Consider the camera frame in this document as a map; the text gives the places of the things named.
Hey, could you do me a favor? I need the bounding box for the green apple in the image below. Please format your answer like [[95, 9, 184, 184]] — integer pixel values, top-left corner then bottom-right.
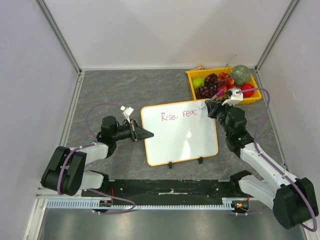
[[192, 77, 205, 89]]

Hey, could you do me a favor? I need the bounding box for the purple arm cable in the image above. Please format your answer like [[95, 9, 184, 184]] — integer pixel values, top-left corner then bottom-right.
[[56, 103, 137, 216], [237, 87, 320, 232]]

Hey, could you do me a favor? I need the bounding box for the red apple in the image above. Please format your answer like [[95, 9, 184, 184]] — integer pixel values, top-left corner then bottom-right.
[[241, 83, 255, 98]]

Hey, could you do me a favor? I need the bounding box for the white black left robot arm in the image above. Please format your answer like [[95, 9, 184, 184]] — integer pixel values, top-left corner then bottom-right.
[[40, 116, 154, 196]]

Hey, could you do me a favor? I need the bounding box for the dark purple grape bunch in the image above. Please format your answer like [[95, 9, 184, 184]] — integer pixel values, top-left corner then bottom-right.
[[194, 85, 218, 100]]

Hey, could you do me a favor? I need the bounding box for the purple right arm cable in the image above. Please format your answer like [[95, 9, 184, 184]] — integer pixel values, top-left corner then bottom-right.
[[237, 87, 320, 232]]

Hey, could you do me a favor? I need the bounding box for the green netted melon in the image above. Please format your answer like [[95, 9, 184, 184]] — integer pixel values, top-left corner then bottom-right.
[[230, 65, 251, 87]]

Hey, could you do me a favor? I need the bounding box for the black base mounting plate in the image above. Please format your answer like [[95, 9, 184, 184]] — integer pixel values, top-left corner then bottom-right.
[[97, 179, 247, 204]]

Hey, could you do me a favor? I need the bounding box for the yellow snack packet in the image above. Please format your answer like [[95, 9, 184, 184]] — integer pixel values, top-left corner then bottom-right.
[[191, 65, 206, 71]]

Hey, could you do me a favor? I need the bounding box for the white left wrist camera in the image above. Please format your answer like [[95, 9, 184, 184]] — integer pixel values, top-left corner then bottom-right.
[[120, 106, 134, 124]]

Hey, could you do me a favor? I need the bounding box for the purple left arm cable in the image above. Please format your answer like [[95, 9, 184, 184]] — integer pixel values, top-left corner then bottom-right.
[[56, 103, 137, 216]]

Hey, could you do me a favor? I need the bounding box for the white slotted cable duct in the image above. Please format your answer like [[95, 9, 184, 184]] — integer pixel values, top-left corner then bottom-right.
[[46, 197, 248, 211]]

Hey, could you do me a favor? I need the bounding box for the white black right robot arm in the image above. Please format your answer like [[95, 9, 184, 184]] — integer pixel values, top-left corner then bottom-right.
[[204, 99, 319, 232]]

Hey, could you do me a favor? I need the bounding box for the yellow plastic fruit tray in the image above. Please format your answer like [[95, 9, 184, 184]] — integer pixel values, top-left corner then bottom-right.
[[185, 67, 262, 105]]

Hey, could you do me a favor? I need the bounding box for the yellow-framed whiteboard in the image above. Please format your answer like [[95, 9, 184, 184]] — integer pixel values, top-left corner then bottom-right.
[[140, 99, 219, 167]]

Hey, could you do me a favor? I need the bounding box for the white purple marker pen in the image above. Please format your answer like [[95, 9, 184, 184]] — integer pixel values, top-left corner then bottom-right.
[[199, 93, 220, 110]]

